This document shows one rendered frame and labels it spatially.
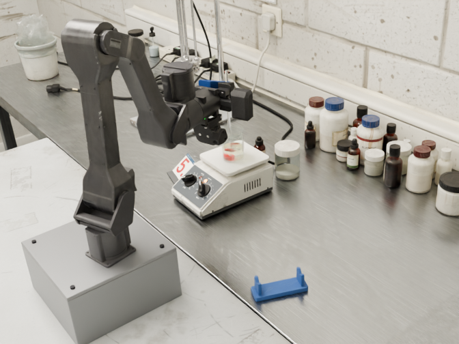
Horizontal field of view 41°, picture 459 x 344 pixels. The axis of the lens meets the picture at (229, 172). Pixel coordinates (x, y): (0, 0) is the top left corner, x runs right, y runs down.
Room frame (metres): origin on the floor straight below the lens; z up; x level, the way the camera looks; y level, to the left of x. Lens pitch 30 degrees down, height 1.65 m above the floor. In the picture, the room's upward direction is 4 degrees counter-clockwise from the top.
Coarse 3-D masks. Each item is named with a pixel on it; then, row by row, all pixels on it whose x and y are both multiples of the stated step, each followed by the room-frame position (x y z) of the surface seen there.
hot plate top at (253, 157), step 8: (248, 144) 1.29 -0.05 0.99; (208, 152) 1.26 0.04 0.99; (216, 152) 1.26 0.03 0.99; (248, 152) 1.25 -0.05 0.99; (256, 152) 1.24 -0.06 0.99; (208, 160) 1.22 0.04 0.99; (216, 160) 1.22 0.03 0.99; (224, 160) 1.22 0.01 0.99; (248, 160) 1.21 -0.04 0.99; (256, 160) 1.21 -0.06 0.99; (264, 160) 1.21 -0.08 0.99; (216, 168) 1.19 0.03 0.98; (224, 168) 1.18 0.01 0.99; (232, 168) 1.18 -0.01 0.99; (240, 168) 1.18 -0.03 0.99; (248, 168) 1.18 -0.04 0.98
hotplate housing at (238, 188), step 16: (224, 176) 1.18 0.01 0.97; (240, 176) 1.17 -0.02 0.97; (256, 176) 1.19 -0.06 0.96; (272, 176) 1.21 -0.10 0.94; (176, 192) 1.20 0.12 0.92; (224, 192) 1.14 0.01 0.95; (240, 192) 1.16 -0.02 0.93; (256, 192) 1.19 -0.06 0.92; (192, 208) 1.14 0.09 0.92; (208, 208) 1.12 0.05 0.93; (224, 208) 1.14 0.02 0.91
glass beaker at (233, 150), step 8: (232, 128) 1.25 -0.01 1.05; (240, 128) 1.24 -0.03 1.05; (232, 136) 1.20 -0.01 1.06; (240, 136) 1.21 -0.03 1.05; (224, 144) 1.21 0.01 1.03; (232, 144) 1.20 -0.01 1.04; (240, 144) 1.21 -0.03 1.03; (224, 152) 1.21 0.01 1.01; (232, 152) 1.20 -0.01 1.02; (240, 152) 1.21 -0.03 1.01; (232, 160) 1.20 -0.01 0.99; (240, 160) 1.21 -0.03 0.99
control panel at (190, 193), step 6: (192, 168) 1.24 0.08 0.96; (198, 168) 1.23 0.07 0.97; (186, 174) 1.23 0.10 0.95; (198, 174) 1.21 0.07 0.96; (204, 174) 1.20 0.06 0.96; (180, 180) 1.22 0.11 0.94; (198, 180) 1.19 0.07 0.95; (210, 180) 1.18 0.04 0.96; (216, 180) 1.17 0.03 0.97; (174, 186) 1.21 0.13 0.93; (180, 186) 1.20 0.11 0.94; (186, 186) 1.19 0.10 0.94; (192, 186) 1.19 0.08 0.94; (198, 186) 1.18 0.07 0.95; (210, 186) 1.16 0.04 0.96; (216, 186) 1.15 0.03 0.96; (180, 192) 1.18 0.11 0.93; (186, 192) 1.18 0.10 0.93; (192, 192) 1.17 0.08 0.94; (210, 192) 1.14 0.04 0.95; (186, 198) 1.16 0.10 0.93; (192, 198) 1.15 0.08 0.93; (198, 198) 1.14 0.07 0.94; (204, 198) 1.14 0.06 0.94; (198, 204) 1.13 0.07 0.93
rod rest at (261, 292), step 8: (296, 272) 0.89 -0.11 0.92; (256, 280) 0.86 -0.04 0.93; (288, 280) 0.89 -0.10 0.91; (296, 280) 0.88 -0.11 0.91; (304, 280) 0.87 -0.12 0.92; (256, 288) 0.86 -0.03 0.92; (264, 288) 0.87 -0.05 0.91; (272, 288) 0.87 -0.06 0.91; (280, 288) 0.86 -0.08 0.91; (288, 288) 0.86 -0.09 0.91; (296, 288) 0.86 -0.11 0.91; (304, 288) 0.86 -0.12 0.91; (256, 296) 0.85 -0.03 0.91; (264, 296) 0.85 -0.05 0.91; (272, 296) 0.85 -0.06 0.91; (280, 296) 0.85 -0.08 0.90
